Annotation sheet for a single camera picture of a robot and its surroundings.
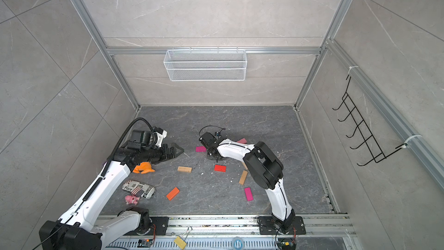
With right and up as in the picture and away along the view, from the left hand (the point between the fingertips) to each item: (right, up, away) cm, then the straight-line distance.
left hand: (178, 150), depth 78 cm
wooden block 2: (+31, -15, +9) cm, 36 cm away
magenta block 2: (+33, -22, +4) cm, 40 cm away
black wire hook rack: (+77, +15, -6) cm, 79 cm away
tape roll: (+27, -37, -8) cm, 47 cm away
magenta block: (+7, -3, +20) cm, 22 cm away
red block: (+18, -12, +13) cm, 25 cm away
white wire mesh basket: (+10, +47, +23) cm, 53 cm away
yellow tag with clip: (+3, -36, -8) cm, 37 cm away
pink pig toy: (-22, -23, 0) cm, 32 cm away
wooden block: (0, -12, +13) cm, 17 cm away
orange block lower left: (-4, -21, +4) cm, 22 cm away
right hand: (+17, -6, +18) cm, 26 cm away
